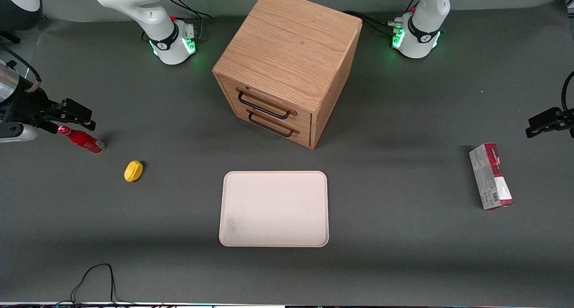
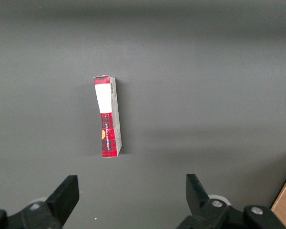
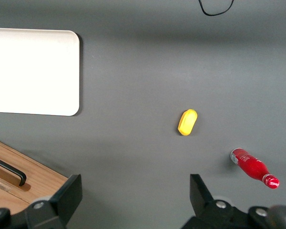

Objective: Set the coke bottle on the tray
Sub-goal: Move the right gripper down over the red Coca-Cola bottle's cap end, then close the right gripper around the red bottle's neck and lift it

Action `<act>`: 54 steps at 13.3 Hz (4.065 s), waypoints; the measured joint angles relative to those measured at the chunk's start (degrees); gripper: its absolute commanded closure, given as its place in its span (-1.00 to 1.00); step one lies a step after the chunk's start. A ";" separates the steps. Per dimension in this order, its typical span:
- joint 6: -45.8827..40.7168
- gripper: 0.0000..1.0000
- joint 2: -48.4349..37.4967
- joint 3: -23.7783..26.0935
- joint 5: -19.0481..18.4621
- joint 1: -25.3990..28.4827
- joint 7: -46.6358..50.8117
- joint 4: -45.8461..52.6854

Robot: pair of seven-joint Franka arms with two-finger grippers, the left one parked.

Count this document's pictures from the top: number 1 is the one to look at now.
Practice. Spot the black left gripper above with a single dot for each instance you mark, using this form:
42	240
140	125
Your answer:
552	120

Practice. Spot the red coke bottle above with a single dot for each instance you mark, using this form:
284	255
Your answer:
85	140

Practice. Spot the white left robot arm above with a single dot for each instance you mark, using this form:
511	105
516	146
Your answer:
421	34

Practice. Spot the beige plastic tray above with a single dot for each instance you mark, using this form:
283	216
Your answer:
273	209

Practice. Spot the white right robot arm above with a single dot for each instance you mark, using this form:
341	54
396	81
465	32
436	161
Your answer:
157	28

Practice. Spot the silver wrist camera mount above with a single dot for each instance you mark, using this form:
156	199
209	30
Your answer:
18	133

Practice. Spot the wooden drawer cabinet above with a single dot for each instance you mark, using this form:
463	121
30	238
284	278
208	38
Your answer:
291	48

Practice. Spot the red and grey carton box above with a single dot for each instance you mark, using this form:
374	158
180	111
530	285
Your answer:
491	178

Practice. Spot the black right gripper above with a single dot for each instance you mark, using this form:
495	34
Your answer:
28	105

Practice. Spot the yellow lemon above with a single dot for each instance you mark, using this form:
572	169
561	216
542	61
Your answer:
133	171

